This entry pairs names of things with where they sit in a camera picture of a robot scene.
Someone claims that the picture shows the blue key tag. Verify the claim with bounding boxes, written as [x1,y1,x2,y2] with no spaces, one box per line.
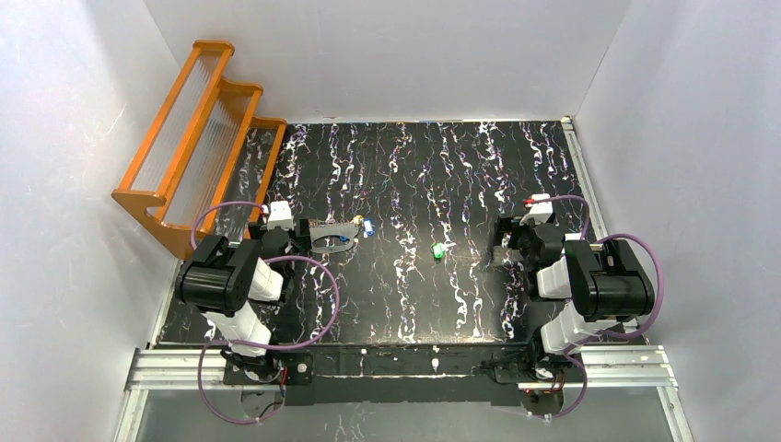
[363,219,374,237]

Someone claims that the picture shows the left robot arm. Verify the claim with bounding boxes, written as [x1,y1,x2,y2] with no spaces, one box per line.
[174,220,311,376]

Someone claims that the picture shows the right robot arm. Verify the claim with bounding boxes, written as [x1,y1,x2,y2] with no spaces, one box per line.
[493,216,657,370]

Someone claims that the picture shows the green key tag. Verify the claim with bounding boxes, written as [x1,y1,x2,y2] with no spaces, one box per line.
[431,242,447,260]

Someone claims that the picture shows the orange wooden rack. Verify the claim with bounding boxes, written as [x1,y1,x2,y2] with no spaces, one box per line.
[111,40,287,260]

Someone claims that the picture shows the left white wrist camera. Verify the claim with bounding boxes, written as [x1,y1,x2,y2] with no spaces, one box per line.
[266,200,295,231]

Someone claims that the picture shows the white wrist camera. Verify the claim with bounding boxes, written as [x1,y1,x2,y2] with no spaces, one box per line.
[519,193,554,226]
[266,200,295,231]

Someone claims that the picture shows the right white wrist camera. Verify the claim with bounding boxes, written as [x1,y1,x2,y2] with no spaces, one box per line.
[519,193,554,226]

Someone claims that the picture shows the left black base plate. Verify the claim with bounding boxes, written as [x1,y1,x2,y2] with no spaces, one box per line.
[220,349,313,386]

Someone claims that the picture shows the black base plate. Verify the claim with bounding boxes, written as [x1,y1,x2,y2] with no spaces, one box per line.
[485,349,583,386]
[220,349,313,386]

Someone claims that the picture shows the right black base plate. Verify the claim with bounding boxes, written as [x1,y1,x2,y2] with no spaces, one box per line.
[485,349,583,386]

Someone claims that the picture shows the aluminium frame rail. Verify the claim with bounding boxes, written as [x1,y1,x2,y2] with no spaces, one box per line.
[117,118,691,441]

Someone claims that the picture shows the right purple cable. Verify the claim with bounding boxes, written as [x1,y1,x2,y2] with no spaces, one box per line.
[529,193,664,422]

